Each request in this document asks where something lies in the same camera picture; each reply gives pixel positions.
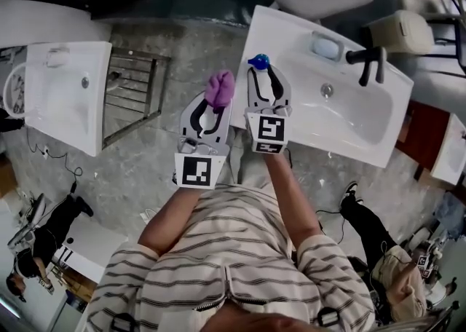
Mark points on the purple cloth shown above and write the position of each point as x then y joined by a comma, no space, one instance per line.
220,88

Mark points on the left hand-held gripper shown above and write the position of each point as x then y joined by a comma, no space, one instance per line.
196,172

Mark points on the white counter with black marks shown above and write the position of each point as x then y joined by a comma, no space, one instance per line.
94,247

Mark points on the white sink on wooden cabinet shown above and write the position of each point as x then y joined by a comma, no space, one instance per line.
451,152

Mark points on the blue bottle cap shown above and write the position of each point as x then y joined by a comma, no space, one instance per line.
260,61

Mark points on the black chair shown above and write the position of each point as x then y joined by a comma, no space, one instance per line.
455,32

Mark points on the person's striped cream shirt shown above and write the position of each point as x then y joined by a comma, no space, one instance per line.
225,250

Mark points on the brown wooden cabinet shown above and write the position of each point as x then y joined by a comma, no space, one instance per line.
422,134

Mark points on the beige trash bin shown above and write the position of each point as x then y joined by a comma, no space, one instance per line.
400,32

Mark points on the white sink with black faucet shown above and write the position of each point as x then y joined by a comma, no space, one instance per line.
346,119

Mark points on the person's left forearm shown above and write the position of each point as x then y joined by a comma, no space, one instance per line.
167,221

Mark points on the person's right forearm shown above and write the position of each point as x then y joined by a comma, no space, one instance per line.
291,199

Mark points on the black faucet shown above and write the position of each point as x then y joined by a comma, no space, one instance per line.
366,59

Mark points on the grey soap dish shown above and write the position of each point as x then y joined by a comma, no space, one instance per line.
325,46

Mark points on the plain white counter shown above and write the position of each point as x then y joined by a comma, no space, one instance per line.
47,21

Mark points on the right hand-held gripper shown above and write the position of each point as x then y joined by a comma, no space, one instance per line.
269,130

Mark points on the person's grey trousers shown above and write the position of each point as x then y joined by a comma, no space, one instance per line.
251,166

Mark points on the steel sink stand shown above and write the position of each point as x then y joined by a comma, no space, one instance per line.
153,86

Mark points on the person's chin and neck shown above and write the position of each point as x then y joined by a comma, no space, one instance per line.
255,323

